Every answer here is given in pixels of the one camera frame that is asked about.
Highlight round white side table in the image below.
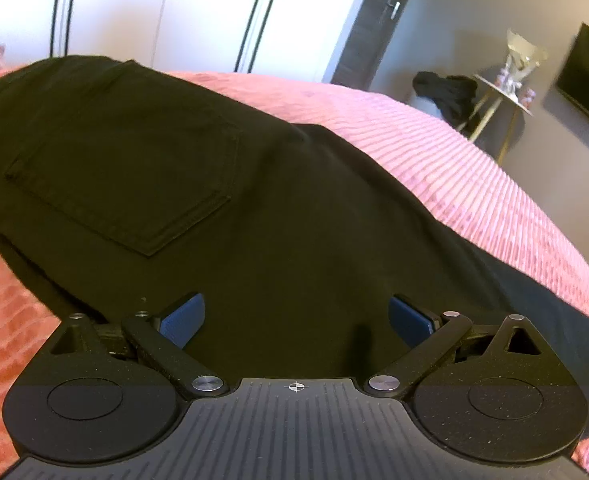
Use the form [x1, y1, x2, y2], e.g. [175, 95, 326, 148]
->
[469, 74, 535, 166]

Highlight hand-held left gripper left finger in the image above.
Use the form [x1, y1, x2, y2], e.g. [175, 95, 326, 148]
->
[49, 292, 230, 396]

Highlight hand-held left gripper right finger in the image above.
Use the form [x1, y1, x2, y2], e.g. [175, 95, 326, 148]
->
[367, 294, 550, 396]

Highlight black pants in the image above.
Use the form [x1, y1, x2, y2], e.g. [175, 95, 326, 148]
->
[0, 55, 589, 451]

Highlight wrapped flower bouquet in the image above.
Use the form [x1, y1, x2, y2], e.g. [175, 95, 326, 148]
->
[497, 29, 548, 96]

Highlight dark wooden door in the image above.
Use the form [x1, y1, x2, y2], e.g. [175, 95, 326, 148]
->
[332, 0, 425, 93]

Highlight pink ribbed blanket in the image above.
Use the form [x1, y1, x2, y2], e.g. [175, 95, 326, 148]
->
[0, 71, 589, 480]

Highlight white wardrobe with black stripes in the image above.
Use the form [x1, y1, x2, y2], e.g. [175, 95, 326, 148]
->
[0, 0, 380, 81]

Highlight black crumpled garment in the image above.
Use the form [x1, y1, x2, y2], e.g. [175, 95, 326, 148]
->
[413, 71, 479, 131]

